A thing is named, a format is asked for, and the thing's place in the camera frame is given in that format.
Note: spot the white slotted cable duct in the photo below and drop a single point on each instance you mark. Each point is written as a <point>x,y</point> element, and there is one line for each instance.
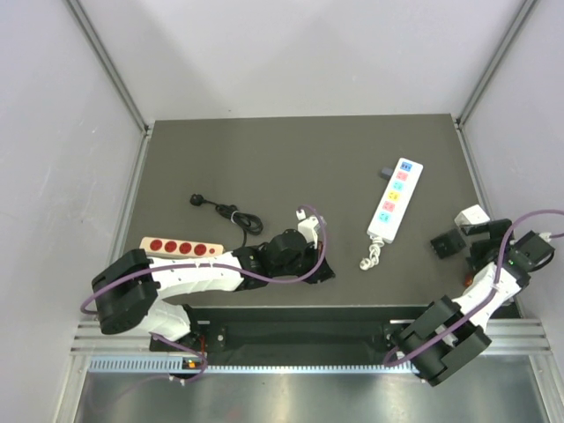
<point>178,364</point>

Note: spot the white power strip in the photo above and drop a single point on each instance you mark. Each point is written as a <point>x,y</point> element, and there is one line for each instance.
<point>389,213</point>

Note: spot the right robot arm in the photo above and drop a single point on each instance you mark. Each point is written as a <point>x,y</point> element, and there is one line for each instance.
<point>452,332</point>

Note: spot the white cube plug adapter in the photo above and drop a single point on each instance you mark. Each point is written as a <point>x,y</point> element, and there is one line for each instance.
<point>471,216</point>

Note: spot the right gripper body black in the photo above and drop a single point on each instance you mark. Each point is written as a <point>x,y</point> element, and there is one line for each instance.
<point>500,228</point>

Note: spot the right aluminium frame post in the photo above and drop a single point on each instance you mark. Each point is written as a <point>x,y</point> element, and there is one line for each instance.
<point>517,23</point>

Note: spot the grey plug beside strip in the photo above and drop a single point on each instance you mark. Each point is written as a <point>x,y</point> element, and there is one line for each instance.
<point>386,173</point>

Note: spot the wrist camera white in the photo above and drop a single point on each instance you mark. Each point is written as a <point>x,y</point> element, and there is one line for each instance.
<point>310,227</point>
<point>549,236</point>

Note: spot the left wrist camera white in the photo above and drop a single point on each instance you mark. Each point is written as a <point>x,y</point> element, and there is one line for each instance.
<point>310,227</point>

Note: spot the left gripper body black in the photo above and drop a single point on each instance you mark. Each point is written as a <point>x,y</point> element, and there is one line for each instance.
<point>307,261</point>

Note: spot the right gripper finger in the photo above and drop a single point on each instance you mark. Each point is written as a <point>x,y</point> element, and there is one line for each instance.
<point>479,250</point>
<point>477,229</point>

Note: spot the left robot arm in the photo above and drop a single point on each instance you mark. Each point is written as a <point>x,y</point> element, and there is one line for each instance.
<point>133,292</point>

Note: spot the black plug adapter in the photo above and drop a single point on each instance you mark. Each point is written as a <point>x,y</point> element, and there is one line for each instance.
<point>448,243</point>

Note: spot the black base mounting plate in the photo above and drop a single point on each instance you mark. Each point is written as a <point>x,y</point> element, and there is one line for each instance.
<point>229,336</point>

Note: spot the left aluminium frame post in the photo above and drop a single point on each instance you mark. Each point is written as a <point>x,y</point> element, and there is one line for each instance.
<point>87,28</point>

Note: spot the wooden power strip red sockets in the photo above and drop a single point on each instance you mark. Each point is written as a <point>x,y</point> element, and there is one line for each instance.
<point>172,248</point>

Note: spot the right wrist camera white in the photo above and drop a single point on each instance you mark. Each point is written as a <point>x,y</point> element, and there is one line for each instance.
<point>549,236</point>

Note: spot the aluminium frame post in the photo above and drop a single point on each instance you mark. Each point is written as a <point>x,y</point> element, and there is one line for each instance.
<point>517,23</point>
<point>87,28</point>

